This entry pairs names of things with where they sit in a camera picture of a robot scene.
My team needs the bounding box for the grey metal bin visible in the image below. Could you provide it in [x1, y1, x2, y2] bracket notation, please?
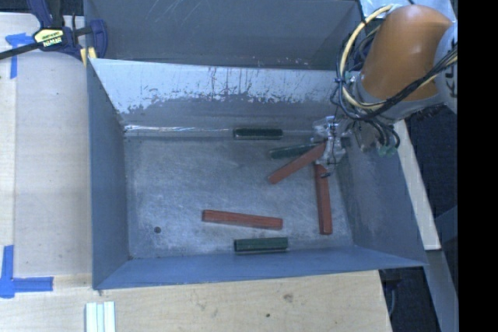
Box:
[81, 0, 430, 291]

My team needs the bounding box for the pale wood board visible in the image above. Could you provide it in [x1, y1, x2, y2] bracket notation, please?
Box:
[13, 50, 94, 279]

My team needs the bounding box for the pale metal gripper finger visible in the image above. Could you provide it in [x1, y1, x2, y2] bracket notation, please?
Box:
[310, 115, 345, 143]
[317, 142, 348, 169]

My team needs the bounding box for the dark green flat block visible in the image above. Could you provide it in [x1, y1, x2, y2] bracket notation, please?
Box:
[233, 236, 289, 256]
[268, 142, 322, 161]
[232, 127, 284, 142]

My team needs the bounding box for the red-brown flat block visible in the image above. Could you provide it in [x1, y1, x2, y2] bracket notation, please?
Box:
[201, 208, 284, 232]
[313, 162, 335, 236]
[266, 142, 328, 185]

